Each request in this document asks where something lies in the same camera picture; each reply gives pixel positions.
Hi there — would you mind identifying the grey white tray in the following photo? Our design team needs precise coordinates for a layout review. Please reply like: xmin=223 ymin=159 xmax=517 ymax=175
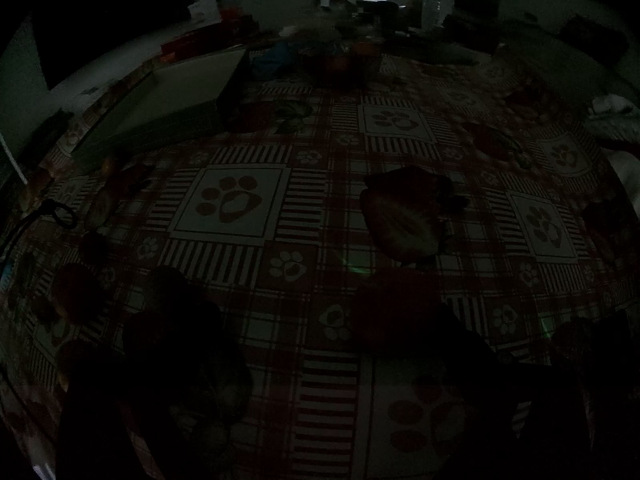
xmin=72 ymin=49 xmax=245 ymax=162

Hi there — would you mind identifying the strawberry pattern tablecloth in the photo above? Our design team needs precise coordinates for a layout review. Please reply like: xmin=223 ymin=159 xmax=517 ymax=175
xmin=1 ymin=53 xmax=639 ymax=479

